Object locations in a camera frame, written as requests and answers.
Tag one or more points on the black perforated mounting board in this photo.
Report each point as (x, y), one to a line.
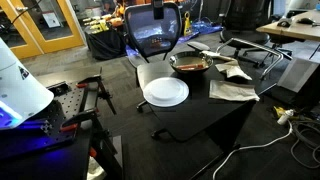
(42, 131)

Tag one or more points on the black mesh office chair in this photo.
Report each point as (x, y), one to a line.
(154, 31)

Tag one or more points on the black office chair background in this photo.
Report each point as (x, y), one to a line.
(242, 19)

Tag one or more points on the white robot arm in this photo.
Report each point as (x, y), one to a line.
(21, 94)

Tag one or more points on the crumpled beige cloth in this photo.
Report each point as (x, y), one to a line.
(232, 69)

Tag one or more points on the large beige cloth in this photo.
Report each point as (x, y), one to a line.
(232, 91)

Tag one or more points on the orange marker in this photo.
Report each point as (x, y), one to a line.
(190, 67)

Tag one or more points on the yellow wet floor sign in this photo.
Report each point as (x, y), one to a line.
(187, 24)

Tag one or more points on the black draped table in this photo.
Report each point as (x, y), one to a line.
(105, 45)

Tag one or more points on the black clamp orange handle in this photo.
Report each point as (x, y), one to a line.
(95, 83)

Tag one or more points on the wooden desk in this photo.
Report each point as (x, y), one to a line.
(296, 30)

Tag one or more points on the yellow framed door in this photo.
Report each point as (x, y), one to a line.
(36, 27)

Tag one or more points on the black computer mouse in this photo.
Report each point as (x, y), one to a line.
(284, 22)

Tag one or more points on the grey computer case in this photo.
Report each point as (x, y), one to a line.
(297, 73)

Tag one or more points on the white plastic plate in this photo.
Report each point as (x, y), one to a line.
(165, 92)

